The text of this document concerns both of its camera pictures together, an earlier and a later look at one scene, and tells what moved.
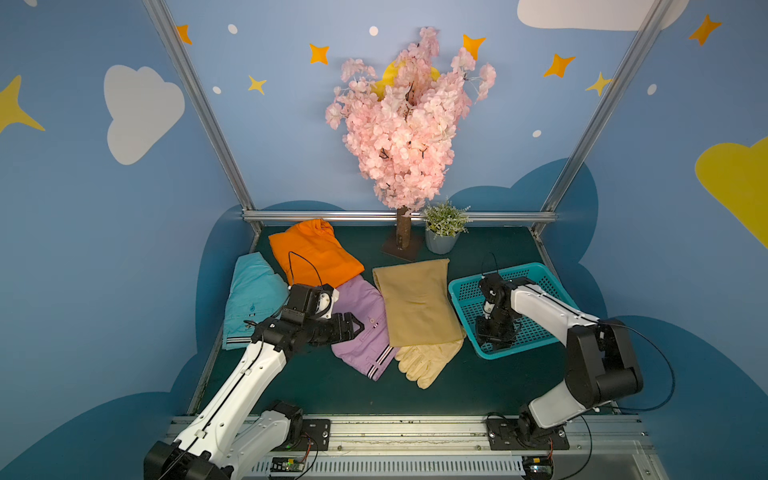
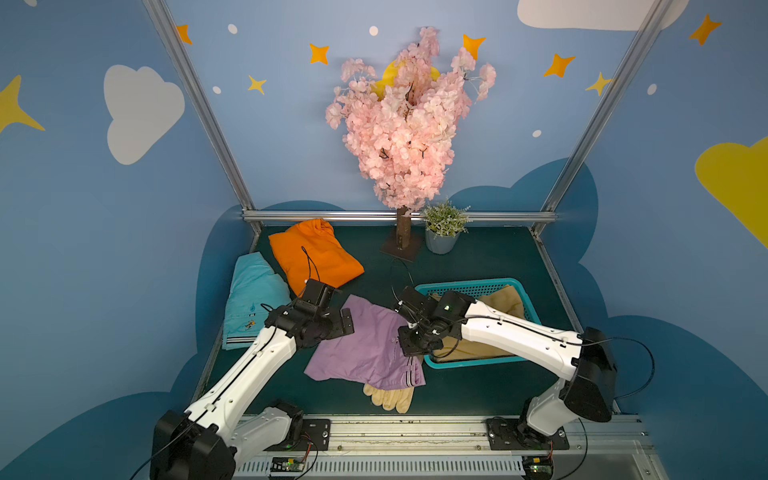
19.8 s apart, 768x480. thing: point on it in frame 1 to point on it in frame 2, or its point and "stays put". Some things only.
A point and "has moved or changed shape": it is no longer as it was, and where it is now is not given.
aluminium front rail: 458,448 stays put
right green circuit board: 537,467 stays put
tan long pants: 419,302 to 507,299
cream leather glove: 425,363 to 399,399
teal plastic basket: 530,336 to 474,286
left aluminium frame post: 177,53 stays put
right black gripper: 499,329 to 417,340
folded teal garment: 256,293 stays put
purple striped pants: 371,351 has moved or changed shape
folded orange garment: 312,254 stays put
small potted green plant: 444,223 stays put
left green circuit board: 287,464 stays put
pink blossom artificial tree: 402,131 stays put
